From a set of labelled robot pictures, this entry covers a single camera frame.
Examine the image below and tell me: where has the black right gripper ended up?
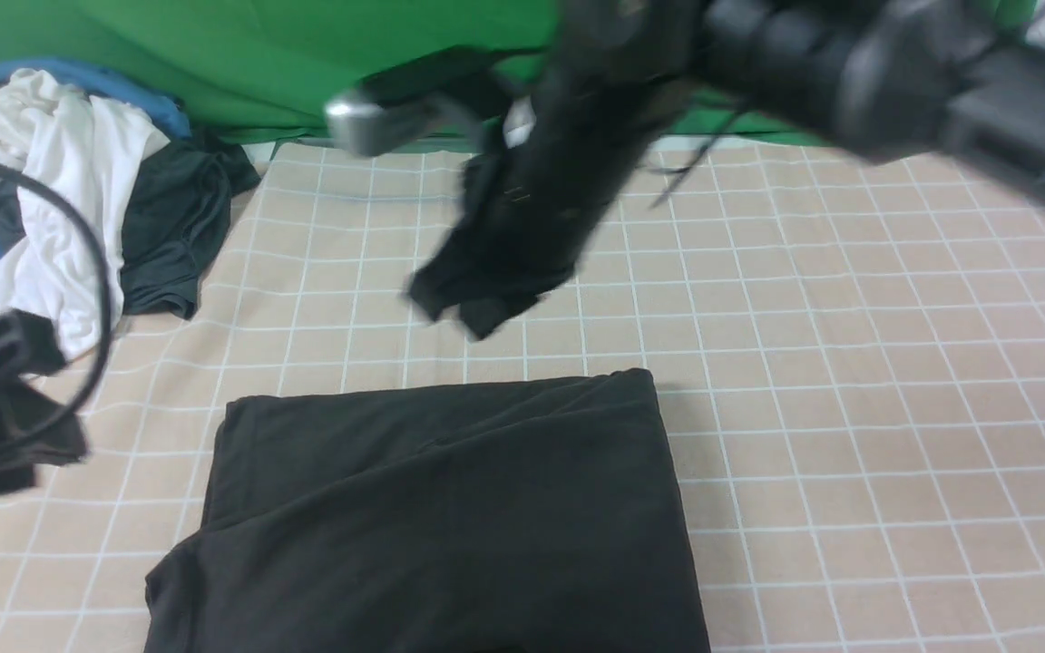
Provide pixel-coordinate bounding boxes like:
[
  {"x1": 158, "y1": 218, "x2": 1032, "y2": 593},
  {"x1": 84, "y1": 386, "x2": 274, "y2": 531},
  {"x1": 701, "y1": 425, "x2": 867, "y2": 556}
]
[{"x1": 405, "y1": 54, "x2": 694, "y2": 340}]

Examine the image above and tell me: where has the dark gray long-sleeve shirt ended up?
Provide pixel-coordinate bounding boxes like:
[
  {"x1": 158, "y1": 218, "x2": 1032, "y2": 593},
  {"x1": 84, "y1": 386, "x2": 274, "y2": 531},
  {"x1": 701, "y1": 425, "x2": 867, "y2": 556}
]
[{"x1": 144, "y1": 368, "x2": 710, "y2": 652}]

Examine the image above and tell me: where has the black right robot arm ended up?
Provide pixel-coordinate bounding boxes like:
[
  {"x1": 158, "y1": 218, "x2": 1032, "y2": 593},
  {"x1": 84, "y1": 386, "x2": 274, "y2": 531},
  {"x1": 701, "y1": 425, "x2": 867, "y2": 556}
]
[{"x1": 407, "y1": 1, "x2": 1045, "y2": 339}]

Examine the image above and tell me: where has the white crumpled shirt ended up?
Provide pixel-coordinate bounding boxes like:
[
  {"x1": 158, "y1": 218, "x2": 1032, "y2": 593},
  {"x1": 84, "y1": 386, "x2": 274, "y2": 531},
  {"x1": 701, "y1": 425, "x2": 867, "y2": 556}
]
[{"x1": 0, "y1": 70, "x2": 170, "y2": 364}]

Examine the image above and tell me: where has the dark teal crumpled shirt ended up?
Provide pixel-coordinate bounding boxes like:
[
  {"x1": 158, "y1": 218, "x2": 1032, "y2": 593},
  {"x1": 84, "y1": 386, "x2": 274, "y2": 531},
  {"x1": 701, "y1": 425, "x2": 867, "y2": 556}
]
[{"x1": 0, "y1": 127, "x2": 260, "y2": 319}]

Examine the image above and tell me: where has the blue crumpled garment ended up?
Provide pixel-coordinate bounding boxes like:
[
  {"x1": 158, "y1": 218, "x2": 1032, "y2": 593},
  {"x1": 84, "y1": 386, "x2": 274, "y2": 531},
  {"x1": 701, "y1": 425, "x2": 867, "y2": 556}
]
[{"x1": 0, "y1": 59, "x2": 191, "y2": 269}]

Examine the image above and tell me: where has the green backdrop cloth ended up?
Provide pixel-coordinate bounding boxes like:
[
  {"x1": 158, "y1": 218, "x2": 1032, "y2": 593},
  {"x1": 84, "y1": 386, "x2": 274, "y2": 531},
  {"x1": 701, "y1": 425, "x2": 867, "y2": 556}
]
[{"x1": 0, "y1": 0, "x2": 1038, "y2": 151}]

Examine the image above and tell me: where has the beige checkered tablecloth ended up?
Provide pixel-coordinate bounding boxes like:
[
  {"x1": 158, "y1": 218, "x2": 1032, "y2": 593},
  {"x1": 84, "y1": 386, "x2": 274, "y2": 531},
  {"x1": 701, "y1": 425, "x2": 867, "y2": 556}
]
[{"x1": 0, "y1": 143, "x2": 1045, "y2": 652}]

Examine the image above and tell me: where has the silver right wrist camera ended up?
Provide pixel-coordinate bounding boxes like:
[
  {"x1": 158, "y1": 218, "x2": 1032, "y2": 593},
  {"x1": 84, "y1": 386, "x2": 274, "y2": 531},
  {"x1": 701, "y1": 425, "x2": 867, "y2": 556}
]
[{"x1": 324, "y1": 87, "x2": 483, "y2": 158}]

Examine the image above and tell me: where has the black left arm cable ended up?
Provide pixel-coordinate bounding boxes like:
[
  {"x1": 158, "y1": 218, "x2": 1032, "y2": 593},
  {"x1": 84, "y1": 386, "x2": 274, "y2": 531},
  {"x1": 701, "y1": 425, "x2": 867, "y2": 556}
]
[{"x1": 0, "y1": 145, "x2": 115, "y2": 454}]

